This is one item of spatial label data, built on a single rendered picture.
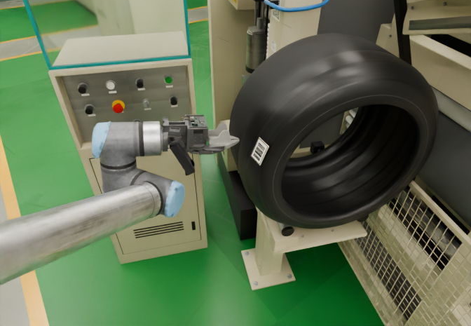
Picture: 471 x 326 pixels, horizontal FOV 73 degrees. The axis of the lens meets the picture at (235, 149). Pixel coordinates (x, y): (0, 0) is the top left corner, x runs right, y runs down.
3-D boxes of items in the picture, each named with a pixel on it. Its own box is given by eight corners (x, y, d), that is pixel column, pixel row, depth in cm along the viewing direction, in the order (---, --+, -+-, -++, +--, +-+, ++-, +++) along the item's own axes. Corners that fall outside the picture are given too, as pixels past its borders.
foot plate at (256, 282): (240, 251, 207) (240, 249, 205) (280, 243, 211) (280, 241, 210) (251, 290, 186) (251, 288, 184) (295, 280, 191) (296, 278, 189)
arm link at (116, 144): (97, 151, 87) (92, 116, 82) (144, 148, 90) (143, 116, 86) (92, 167, 79) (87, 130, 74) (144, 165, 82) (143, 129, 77)
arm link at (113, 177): (129, 214, 83) (125, 172, 78) (95, 200, 87) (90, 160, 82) (152, 196, 91) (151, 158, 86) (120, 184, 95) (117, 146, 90)
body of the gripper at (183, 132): (211, 129, 82) (162, 130, 79) (208, 155, 87) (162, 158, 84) (206, 113, 88) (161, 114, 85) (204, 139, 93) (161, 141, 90)
